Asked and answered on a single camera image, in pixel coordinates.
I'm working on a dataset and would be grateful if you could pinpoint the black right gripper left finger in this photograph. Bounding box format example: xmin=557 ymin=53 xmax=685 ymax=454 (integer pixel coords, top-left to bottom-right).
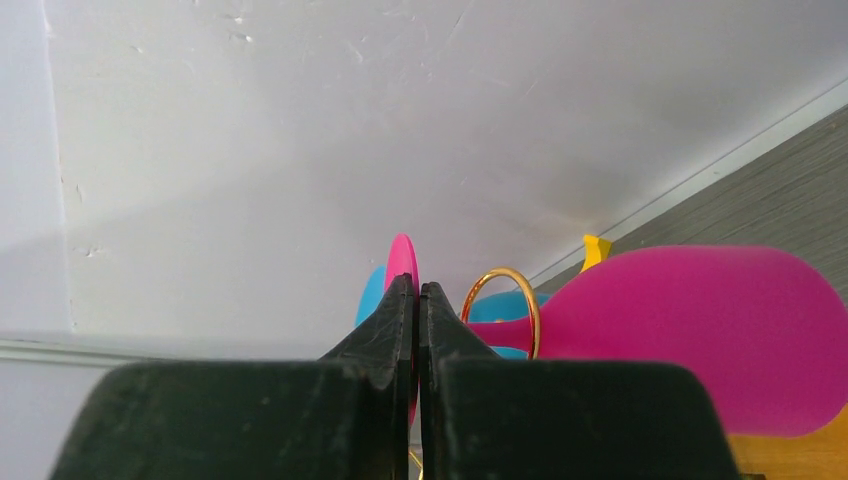
xmin=51 ymin=274 xmax=416 ymax=479

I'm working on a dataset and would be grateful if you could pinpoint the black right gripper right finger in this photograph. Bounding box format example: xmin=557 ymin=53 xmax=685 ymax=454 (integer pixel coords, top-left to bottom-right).
xmin=419 ymin=282 xmax=740 ymax=479

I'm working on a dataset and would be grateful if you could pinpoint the pink wine glass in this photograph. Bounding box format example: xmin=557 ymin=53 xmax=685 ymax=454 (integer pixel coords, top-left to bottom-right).
xmin=384 ymin=233 xmax=848 ymax=439

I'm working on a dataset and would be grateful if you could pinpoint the blue wine glass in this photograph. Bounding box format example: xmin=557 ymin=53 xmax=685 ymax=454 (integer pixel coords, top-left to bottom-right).
xmin=354 ymin=265 xmax=528 ymax=327

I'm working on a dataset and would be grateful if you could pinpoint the yellow toy block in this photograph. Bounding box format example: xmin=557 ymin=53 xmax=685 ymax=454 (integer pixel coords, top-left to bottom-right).
xmin=580 ymin=235 xmax=613 ymax=273

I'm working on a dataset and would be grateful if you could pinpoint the gold wire wine glass rack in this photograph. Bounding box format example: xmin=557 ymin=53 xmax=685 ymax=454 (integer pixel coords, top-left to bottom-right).
xmin=407 ymin=266 xmax=848 ymax=480

